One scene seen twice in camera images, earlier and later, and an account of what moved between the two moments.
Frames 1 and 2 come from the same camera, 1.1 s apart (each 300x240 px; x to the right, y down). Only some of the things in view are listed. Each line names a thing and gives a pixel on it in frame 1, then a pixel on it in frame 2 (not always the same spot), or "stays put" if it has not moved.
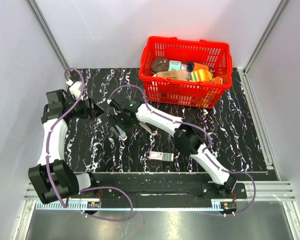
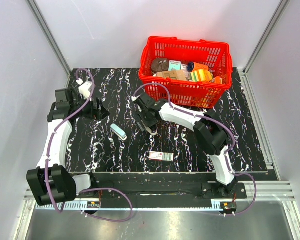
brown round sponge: (159, 65) stays put
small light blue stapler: (122, 134) stays put
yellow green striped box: (201, 75) stays put
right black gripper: (115, 118) to (139, 115)
